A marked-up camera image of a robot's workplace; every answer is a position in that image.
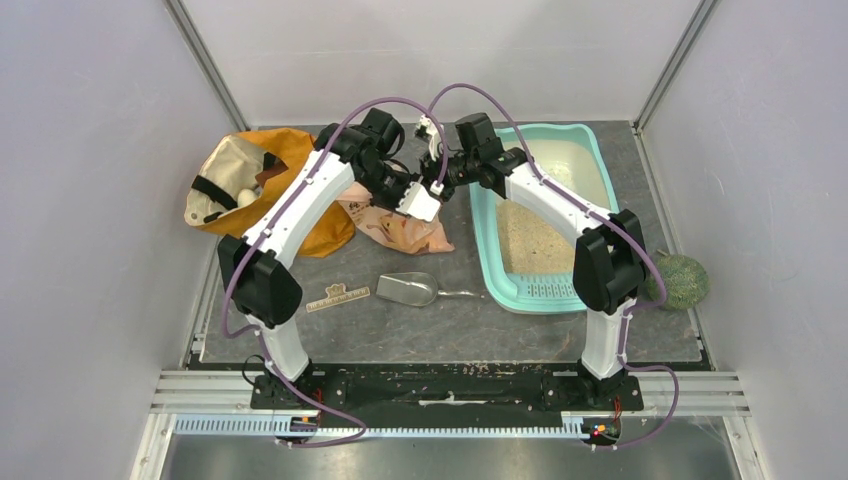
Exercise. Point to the pink cat litter bag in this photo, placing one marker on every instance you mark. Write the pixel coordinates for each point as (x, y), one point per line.
(392, 230)

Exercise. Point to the aluminium frame rail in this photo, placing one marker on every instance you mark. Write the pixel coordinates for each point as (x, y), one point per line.
(218, 401)

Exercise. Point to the teal litter box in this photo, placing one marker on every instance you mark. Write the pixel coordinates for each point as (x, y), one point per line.
(526, 265)

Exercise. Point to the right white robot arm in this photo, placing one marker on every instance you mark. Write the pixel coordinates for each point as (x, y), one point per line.
(610, 262)

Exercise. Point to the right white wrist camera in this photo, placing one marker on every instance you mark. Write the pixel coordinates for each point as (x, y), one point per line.
(428, 131)

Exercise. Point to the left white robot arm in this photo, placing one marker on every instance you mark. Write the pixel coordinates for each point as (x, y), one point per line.
(255, 267)

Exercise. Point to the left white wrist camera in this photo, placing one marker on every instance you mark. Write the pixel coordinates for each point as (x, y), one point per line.
(418, 203)

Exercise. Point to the metal litter scoop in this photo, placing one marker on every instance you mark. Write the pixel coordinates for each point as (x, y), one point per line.
(417, 289)

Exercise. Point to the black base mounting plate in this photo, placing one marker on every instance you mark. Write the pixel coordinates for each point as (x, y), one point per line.
(443, 395)

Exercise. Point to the green textured ball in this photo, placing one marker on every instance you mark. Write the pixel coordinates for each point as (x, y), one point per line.
(686, 281)

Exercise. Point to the wooden bag clip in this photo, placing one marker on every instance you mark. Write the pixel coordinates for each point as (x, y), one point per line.
(337, 294)

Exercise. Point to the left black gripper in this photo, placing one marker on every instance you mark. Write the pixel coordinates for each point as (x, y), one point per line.
(392, 205)

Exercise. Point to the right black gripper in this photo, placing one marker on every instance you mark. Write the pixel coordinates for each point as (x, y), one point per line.
(447, 191)

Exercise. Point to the orange cloth bag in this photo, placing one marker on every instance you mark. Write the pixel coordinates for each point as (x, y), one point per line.
(243, 177)

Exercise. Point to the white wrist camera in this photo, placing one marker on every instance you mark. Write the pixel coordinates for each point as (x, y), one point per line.
(418, 203)
(428, 131)

